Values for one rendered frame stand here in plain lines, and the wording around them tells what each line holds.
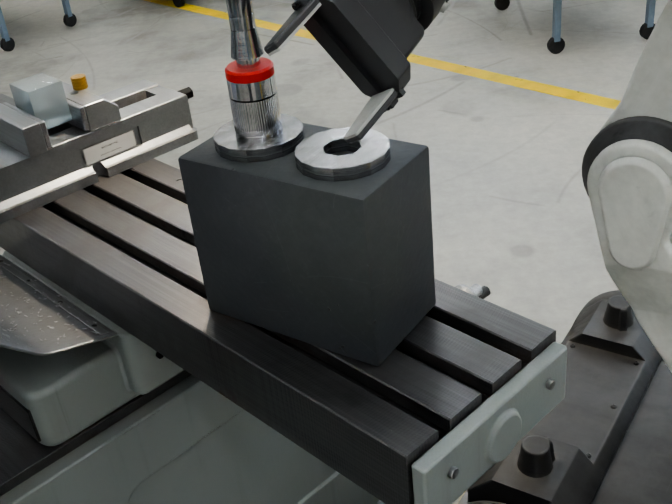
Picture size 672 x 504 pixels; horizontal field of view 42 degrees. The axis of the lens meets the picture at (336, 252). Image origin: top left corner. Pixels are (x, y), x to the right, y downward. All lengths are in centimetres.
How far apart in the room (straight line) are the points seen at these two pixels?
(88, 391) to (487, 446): 53
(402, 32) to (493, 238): 207
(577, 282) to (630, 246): 160
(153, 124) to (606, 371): 78
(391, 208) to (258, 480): 73
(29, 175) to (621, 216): 78
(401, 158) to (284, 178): 11
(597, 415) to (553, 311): 122
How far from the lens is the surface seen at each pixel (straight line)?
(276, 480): 148
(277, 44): 77
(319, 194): 79
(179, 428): 127
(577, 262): 276
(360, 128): 79
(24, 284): 127
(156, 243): 113
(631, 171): 103
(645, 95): 104
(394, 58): 81
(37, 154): 129
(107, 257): 113
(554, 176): 324
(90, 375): 115
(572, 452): 125
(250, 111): 86
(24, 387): 114
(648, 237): 106
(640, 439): 135
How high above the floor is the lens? 148
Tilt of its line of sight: 31 degrees down
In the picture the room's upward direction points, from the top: 6 degrees counter-clockwise
